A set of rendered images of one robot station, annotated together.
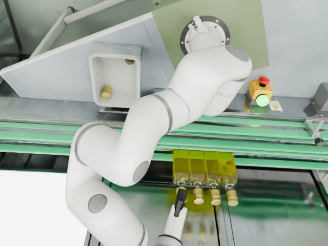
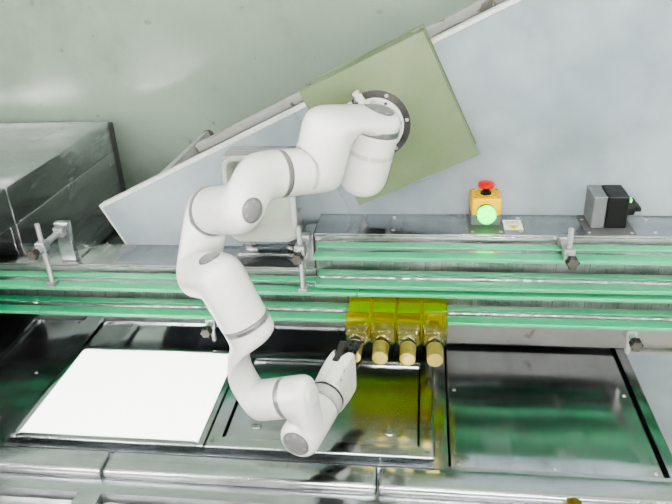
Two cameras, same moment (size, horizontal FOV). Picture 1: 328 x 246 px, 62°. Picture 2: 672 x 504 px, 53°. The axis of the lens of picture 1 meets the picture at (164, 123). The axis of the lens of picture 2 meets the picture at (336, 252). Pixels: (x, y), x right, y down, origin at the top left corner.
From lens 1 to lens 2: 0.72 m
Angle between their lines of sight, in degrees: 19
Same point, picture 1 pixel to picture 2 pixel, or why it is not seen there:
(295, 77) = (540, 179)
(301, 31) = (525, 106)
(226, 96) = (372, 161)
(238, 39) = (423, 119)
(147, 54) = not seen: hidden behind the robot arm
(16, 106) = (118, 253)
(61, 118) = not seen: hidden behind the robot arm
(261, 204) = (510, 394)
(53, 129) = (170, 278)
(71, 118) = not seen: hidden behind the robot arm
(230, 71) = (359, 121)
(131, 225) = (247, 289)
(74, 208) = (185, 271)
